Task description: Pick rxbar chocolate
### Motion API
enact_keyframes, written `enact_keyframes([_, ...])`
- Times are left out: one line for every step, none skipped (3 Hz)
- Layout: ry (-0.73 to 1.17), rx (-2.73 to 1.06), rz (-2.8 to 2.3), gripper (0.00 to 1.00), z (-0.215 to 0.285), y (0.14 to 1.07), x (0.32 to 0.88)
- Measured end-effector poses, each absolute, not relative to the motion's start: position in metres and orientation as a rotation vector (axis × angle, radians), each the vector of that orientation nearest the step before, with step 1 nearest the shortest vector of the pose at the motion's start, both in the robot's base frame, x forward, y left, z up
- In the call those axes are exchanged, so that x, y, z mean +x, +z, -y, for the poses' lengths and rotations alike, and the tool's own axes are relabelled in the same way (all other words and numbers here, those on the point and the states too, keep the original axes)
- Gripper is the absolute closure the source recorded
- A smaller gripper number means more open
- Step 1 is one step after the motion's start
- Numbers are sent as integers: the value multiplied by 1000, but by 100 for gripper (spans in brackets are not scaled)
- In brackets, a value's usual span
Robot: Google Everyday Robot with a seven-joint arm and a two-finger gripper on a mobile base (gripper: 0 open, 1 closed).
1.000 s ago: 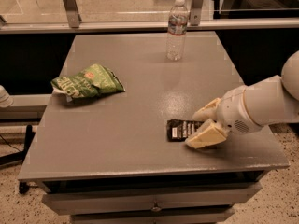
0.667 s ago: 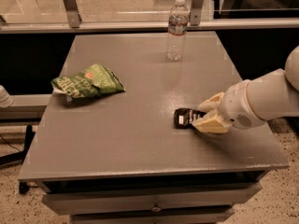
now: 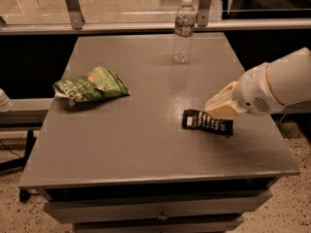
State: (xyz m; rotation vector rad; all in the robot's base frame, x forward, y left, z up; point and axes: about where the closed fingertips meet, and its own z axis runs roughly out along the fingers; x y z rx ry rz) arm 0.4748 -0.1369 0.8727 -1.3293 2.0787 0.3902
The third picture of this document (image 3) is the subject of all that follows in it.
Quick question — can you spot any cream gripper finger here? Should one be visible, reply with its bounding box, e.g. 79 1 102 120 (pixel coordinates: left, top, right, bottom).
204 81 247 119

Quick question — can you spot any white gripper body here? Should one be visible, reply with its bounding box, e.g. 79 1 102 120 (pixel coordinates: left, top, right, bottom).
233 62 285 117

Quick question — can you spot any black rxbar chocolate wrapper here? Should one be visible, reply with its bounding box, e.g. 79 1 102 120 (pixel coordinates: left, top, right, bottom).
182 109 233 136

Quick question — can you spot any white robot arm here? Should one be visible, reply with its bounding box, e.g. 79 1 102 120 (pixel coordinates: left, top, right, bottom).
204 48 311 119

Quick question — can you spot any clear plastic water bottle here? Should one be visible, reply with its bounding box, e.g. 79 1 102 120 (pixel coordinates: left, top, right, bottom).
173 0 196 63

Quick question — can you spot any grey cabinet with drawers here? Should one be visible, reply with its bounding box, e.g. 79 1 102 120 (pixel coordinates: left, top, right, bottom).
19 33 299 233

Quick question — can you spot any green chip bag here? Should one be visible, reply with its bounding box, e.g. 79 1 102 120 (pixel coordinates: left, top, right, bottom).
52 67 130 103

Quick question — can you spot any black stand base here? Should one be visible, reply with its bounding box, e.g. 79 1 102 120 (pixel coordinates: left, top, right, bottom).
0 130 36 203

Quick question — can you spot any white object at left edge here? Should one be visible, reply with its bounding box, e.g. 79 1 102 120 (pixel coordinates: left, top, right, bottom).
0 88 14 113

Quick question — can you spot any right metal railing post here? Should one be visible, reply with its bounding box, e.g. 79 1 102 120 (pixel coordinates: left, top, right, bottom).
196 0 211 27

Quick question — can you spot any metal railing post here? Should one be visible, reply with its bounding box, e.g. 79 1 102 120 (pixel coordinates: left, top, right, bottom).
65 0 85 29
196 0 211 27

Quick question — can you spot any left metal railing post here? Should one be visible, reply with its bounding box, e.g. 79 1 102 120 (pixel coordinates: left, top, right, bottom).
65 0 85 29

